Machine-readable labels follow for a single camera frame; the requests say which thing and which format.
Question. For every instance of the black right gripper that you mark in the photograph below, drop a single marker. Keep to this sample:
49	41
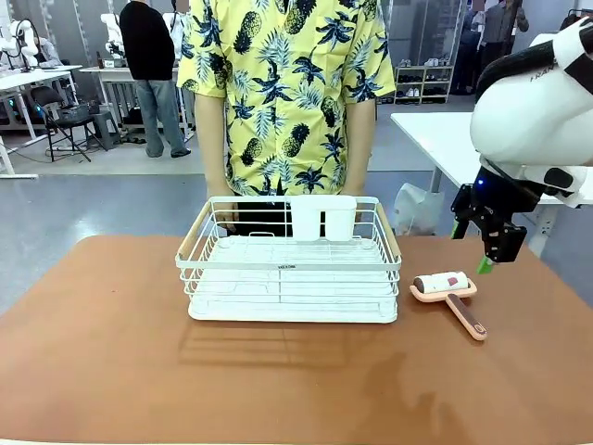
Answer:
507	194

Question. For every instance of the pink lint roller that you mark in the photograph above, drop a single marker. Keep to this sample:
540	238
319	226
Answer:
447	285

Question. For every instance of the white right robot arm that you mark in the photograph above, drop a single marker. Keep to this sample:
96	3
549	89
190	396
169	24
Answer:
533	106

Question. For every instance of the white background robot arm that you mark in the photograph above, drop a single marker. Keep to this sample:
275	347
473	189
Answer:
21	39
111	34
175	28

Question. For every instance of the person's left forearm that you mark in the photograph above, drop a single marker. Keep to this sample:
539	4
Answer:
359	143

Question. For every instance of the person's right forearm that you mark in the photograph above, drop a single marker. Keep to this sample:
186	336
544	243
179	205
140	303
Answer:
212	148

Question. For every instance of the person's left hand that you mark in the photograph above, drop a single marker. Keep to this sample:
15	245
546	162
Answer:
354	191

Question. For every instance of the person's right hand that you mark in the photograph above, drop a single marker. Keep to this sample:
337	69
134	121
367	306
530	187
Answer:
226	218

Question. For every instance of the white power strip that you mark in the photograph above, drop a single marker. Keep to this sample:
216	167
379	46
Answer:
546	227

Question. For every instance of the white plastic bag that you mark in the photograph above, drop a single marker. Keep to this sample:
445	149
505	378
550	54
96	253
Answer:
417	211

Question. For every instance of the large white table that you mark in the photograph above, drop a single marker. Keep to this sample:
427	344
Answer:
435	139

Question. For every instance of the wooden shoe rack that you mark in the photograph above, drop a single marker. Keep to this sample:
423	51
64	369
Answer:
424	83

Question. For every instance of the white plastic cutlery holder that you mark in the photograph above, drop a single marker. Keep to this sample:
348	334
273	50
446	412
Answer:
324	218

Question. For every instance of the standing person in dark clothes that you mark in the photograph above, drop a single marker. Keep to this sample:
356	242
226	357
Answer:
500	28

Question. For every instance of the person's black trousers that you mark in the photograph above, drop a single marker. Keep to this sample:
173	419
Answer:
264	218

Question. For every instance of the clothes rack with jackets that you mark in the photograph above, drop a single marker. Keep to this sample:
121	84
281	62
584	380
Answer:
574	18

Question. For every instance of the person in pineapple shirt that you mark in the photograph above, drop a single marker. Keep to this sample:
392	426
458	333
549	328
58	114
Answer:
282	92

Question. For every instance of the person in black top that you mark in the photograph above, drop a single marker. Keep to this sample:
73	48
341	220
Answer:
148	69

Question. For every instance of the grey plastic stool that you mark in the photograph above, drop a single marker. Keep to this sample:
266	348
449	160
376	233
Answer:
105	130

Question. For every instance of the white workbench with robots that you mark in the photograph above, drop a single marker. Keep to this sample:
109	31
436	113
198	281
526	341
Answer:
111	74

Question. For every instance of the black folding chair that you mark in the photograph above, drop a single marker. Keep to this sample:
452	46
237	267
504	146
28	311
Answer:
55	116

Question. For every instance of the seated person in grey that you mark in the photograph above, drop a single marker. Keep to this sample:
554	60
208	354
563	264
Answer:
48	53

